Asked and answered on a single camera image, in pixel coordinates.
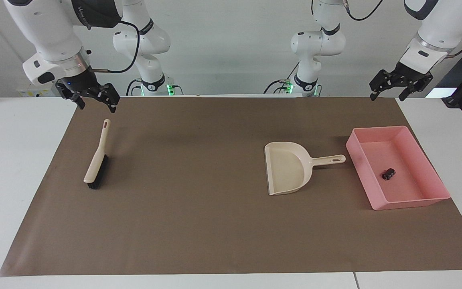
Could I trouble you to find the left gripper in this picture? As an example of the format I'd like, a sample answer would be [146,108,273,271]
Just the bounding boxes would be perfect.
[369,61,434,102]

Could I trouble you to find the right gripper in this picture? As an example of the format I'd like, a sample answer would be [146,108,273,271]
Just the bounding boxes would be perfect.
[55,69,120,114]

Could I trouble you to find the cream hand brush black bristles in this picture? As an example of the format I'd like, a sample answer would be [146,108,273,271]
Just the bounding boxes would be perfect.
[83,119,111,190]

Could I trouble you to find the pink plastic bin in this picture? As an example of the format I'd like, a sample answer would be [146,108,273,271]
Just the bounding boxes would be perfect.
[345,125,452,211]

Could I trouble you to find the cream plastic dustpan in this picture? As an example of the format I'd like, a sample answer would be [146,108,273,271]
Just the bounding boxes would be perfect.
[264,141,347,196]

